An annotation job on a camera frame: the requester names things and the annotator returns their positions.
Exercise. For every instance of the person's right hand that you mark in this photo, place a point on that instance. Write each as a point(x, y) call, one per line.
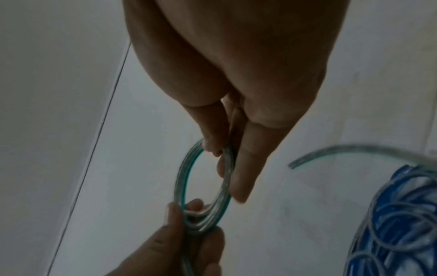
point(239, 67)

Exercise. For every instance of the person's left hand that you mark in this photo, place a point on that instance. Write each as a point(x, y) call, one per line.
point(164, 250)

